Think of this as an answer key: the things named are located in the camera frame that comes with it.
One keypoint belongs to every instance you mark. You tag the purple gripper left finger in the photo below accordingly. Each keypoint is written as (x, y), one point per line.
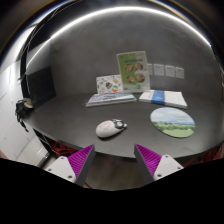
(75, 167)

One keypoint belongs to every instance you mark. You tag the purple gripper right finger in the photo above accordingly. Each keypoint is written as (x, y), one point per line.
(154, 166)

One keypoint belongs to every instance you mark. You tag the white computer mouse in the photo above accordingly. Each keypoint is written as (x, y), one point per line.
(109, 128)

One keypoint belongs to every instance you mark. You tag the green food poster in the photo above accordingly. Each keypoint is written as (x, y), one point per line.
(133, 68)

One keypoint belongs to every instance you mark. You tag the white card with colourful eggs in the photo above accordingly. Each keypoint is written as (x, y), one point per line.
(109, 84)

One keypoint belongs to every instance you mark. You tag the black headset object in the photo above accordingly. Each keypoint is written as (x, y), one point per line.
(23, 108)

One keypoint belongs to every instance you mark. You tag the curved led light strip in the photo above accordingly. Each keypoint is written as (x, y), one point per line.
(122, 9)

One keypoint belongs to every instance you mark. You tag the round landscape mouse pad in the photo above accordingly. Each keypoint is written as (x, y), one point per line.
(173, 122)

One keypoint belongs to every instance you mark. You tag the white wall paper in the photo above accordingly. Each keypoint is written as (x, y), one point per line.
(179, 73)
(158, 69)
(170, 71)
(150, 69)

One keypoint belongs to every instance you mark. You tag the grey magazine stack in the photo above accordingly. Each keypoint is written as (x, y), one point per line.
(110, 98)

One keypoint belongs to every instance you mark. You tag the black monitor panel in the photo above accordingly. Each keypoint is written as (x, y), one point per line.
(41, 87)

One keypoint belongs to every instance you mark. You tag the white blue book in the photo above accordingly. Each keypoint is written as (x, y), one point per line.
(168, 98)

